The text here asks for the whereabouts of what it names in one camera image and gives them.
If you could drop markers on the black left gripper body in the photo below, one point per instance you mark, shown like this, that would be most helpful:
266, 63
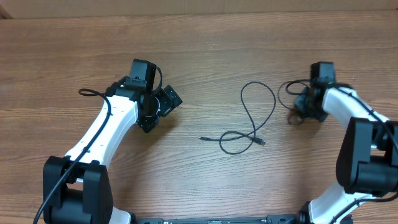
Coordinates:
161, 104

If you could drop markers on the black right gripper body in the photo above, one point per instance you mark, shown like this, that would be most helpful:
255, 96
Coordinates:
301, 104

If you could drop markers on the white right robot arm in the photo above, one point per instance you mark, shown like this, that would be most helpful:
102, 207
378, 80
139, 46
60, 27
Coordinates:
366, 167

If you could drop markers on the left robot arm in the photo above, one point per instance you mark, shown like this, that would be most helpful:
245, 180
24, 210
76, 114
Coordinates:
76, 187

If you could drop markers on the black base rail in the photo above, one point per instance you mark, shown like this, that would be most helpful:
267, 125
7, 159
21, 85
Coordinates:
270, 219

